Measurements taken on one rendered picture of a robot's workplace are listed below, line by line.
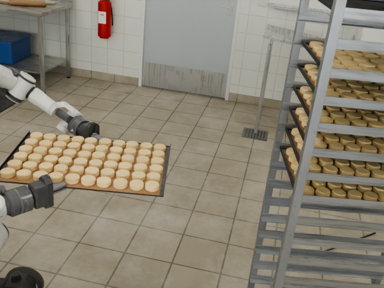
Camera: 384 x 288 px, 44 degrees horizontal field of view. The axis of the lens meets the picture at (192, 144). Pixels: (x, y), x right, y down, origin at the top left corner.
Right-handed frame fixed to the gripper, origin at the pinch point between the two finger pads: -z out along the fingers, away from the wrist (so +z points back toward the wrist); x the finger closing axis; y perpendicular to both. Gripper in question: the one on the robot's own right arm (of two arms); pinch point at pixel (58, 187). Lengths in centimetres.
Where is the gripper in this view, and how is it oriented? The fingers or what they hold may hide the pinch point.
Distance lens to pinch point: 171.4
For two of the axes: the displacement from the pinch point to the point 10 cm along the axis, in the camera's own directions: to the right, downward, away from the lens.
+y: -6.9, -3.7, 6.3
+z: -7.2, 2.4, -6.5
